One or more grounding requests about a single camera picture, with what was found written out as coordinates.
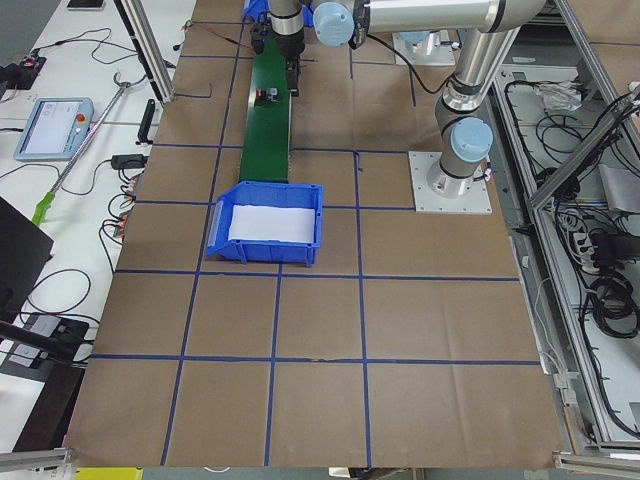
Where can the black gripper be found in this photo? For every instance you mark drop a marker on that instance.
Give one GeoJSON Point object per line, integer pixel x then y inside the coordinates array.
{"type": "Point", "coordinates": [290, 44]}

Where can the red push button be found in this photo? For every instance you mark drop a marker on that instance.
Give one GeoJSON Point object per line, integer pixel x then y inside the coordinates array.
{"type": "Point", "coordinates": [267, 95]}

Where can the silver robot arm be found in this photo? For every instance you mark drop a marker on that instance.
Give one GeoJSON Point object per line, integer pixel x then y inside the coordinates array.
{"type": "Point", "coordinates": [428, 42]}
{"type": "Point", "coordinates": [491, 25]}

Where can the right blue plastic bin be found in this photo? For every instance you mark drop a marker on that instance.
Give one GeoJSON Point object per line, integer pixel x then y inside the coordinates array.
{"type": "Point", "coordinates": [256, 11]}

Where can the blue plastic bin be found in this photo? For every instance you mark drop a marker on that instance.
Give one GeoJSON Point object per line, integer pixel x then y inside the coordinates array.
{"type": "Point", "coordinates": [256, 11]}
{"type": "Point", "coordinates": [283, 195]}

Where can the green conveyor belt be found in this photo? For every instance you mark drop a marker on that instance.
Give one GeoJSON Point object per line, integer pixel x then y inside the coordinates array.
{"type": "Point", "coordinates": [266, 147]}

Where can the left blue plastic bin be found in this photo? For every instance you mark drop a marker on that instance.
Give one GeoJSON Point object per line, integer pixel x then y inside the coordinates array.
{"type": "Point", "coordinates": [283, 195]}

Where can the white foam pad left bin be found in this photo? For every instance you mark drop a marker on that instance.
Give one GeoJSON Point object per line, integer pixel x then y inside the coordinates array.
{"type": "Point", "coordinates": [266, 223]}

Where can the black power adapter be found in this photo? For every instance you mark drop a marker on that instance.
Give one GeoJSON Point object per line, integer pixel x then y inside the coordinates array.
{"type": "Point", "coordinates": [128, 161]}

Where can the teach pendant tablet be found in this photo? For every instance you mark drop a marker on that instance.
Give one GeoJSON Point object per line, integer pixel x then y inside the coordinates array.
{"type": "Point", "coordinates": [55, 129]}

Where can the grabber reaching tool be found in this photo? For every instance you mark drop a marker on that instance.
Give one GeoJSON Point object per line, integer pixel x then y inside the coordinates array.
{"type": "Point", "coordinates": [44, 204]}

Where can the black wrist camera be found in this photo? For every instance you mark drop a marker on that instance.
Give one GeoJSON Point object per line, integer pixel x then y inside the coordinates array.
{"type": "Point", "coordinates": [258, 33]}

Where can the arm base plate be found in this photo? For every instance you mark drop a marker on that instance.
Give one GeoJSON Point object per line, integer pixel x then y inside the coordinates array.
{"type": "Point", "coordinates": [434, 192]}
{"type": "Point", "coordinates": [441, 57]}

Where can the aluminium frame post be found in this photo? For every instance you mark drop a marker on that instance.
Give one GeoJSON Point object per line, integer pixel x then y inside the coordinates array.
{"type": "Point", "coordinates": [138, 28]}

